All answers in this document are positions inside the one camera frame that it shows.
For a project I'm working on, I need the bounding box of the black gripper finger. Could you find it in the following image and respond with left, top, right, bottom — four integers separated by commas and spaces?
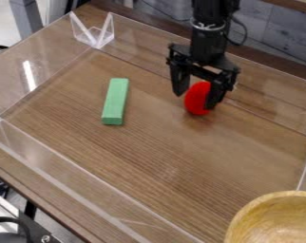
204, 80, 226, 110
170, 62, 191, 96

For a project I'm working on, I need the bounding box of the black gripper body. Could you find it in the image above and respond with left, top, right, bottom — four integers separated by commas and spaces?
166, 43, 242, 91

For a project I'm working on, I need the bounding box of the red plush fruit green leaf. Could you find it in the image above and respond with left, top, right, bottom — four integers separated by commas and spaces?
184, 81, 211, 116

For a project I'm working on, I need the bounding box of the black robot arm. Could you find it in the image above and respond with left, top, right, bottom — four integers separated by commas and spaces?
166, 0, 242, 109

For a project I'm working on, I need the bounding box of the green rectangular block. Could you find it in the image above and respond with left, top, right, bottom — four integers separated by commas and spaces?
102, 78, 130, 125

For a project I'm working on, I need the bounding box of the wooden bowl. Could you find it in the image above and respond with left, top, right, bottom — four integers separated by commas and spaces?
223, 191, 306, 243

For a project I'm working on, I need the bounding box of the clear acrylic tray enclosure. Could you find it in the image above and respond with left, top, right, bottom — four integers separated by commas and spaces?
0, 6, 306, 243

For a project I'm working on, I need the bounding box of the black metal bracket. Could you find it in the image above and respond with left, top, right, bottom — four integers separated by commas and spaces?
16, 213, 63, 243

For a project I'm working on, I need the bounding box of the black cable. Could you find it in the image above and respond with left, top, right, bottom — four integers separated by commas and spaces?
0, 215, 33, 243

